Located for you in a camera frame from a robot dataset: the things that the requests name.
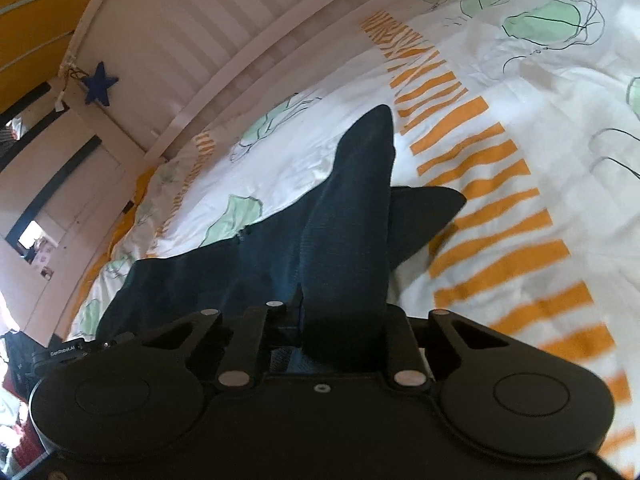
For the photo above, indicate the dark navy fleece jacket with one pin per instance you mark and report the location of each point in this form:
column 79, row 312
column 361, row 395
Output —
column 350, row 240

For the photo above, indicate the white printed duvet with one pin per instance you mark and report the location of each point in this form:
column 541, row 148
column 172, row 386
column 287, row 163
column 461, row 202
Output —
column 500, row 125

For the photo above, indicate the white wooden bed frame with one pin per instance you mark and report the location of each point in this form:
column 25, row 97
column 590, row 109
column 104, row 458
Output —
column 225, row 35

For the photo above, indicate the blue star ornament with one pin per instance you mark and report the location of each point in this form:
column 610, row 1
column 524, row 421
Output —
column 98, row 84

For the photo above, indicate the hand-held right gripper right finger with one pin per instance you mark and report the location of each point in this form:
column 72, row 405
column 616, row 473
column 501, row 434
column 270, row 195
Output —
column 406, row 355

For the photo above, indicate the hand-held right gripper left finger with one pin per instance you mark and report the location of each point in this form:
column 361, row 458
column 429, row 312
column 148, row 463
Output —
column 255, row 340

